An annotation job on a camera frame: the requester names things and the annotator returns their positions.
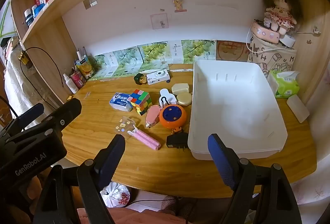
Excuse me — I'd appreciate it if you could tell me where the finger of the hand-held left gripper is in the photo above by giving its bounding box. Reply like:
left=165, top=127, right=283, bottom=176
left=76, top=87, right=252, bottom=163
left=0, top=103, right=45, bottom=137
left=8, top=97, right=82, bottom=140

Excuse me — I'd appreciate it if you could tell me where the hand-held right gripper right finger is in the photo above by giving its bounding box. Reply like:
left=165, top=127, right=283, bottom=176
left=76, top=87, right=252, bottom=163
left=207, top=133, right=303, bottom=224

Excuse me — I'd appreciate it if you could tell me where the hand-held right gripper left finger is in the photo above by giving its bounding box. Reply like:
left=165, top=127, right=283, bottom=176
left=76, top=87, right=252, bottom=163
left=33, top=134, right=126, bottom=224

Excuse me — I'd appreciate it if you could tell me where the translucent plastic box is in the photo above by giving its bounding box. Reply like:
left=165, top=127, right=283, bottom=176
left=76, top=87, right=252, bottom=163
left=110, top=92, right=133, bottom=112

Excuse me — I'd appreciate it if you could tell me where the black power plug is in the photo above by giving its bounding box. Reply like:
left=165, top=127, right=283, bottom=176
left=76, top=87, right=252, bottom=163
left=166, top=129, right=189, bottom=153

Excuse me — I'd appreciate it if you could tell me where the white plastic bin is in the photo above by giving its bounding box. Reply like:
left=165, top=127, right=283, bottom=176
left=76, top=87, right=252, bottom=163
left=187, top=59, right=288, bottom=161

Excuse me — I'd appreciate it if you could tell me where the pink correction tape dispenser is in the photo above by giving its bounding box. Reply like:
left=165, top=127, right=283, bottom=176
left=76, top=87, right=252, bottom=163
left=145, top=105, right=161, bottom=128

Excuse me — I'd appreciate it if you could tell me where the multicolour puzzle cube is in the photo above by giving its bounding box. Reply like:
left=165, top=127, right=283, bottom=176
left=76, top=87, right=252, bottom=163
left=130, top=89, right=151, bottom=116

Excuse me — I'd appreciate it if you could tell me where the orange round cable reel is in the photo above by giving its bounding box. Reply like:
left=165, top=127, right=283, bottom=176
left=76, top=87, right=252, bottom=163
left=158, top=96, right=187, bottom=135

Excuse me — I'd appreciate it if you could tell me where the gold round compact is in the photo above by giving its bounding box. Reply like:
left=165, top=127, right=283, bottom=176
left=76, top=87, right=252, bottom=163
left=176, top=92, right=192, bottom=106

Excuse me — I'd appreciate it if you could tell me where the cream square case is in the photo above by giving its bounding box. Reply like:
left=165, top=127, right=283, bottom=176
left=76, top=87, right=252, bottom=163
left=172, top=83, right=191, bottom=95

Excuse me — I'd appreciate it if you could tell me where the white spray bottle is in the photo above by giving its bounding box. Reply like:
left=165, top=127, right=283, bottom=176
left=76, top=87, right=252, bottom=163
left=63, top=73, right=79, bottom=94

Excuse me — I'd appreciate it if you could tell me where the red patterned can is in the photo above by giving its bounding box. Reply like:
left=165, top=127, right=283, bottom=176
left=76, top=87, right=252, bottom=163
left=69, top=69, right=87, bottom=88

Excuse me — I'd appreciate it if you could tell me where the white lace cloth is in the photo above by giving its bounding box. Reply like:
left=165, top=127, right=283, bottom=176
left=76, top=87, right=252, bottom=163
left=0, top=38, right=60, bottom=121

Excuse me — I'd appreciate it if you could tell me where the white plastic bag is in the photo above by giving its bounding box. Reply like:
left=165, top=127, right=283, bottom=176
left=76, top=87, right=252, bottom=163
left=100, top=181, right=133, bottom=208

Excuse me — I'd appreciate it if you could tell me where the clear sticker bag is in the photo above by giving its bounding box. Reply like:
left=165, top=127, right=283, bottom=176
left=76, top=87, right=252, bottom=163
left=115, top=116, right=138, bottom=140

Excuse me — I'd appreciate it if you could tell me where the grape print box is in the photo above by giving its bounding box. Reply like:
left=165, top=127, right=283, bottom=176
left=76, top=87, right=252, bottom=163
left=89, top=52, right=119, bottom=80
left=138, top=42, right=183, bottom=64
left=182, top=39, right=217, bottom=62
left=113, top=47, right=145, bottom=76

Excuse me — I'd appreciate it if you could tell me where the small gold ornament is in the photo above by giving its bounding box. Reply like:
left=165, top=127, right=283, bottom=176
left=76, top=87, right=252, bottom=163
left=18, top=51, right=30, bottom=67

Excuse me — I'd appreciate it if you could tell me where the pink fleece clothing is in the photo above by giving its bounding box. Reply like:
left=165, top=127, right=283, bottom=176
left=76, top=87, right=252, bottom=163
left=26, top=178, right=189, bottom=224

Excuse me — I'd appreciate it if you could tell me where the wooden desk hutch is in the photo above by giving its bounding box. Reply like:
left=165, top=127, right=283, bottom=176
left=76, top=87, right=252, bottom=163
left=10, top=0, right=330, bottom=106

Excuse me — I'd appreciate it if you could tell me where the white frosted oblong case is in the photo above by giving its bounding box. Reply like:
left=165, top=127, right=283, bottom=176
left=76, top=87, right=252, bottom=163
left=287, top=95, right=310, bottom=124

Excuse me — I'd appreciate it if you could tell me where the white floral cloth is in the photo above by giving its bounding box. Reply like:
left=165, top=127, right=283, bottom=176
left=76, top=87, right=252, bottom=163
left=291, top=154, right=330, bottom=224

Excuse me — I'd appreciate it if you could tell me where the green tissue pack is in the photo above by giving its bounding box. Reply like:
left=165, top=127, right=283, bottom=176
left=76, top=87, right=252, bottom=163
left=268, top=69, right=301, bottom=98

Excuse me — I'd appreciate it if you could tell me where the blue container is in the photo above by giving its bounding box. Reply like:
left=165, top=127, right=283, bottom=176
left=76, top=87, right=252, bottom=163
left=31, top=4, right=47, bottom=18

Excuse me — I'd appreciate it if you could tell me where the brown printed box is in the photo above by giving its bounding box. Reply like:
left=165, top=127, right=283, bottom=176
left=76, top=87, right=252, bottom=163
left=215, top=40, right=252, bottom=62

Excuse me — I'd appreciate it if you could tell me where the printed fabric storage box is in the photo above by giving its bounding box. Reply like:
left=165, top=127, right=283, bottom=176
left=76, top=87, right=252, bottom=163
left=247, top=33, right=297, bottom=72

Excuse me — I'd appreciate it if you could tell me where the pink stickered box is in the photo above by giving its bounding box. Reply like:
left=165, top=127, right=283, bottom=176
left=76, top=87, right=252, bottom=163
left=251, top=20, right=280, bottom=45

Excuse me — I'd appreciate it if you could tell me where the white round device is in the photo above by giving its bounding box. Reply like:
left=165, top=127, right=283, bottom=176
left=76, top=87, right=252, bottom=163
left=278, top=33, right=297, bottom=48

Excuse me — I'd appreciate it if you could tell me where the curly haired cloth doll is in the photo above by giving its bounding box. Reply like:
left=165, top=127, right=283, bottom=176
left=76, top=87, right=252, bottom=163
left=262, top=0, right=302, bottom=35

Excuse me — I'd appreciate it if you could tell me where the black cable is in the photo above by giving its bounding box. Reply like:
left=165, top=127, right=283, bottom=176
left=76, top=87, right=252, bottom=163
left=19, top=47, right=65, bottom=102

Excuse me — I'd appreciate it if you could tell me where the white compact camera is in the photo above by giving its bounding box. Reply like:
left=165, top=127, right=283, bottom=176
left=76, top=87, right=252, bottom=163
left=146, top=69, right=171, bottom=85

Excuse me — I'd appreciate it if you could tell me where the square wall sticker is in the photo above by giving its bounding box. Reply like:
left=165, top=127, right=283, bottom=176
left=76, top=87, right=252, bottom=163
left=150, top=13, right=169, bottom=30

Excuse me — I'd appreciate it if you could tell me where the bear wall hook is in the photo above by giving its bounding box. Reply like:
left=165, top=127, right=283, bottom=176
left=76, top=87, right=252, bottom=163
left=172, top=0, right=187, bottom=13

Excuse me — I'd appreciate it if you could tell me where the white charging cable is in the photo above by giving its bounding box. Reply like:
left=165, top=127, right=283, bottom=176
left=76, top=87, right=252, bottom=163
left=296, top=24, right=321, bottom=36

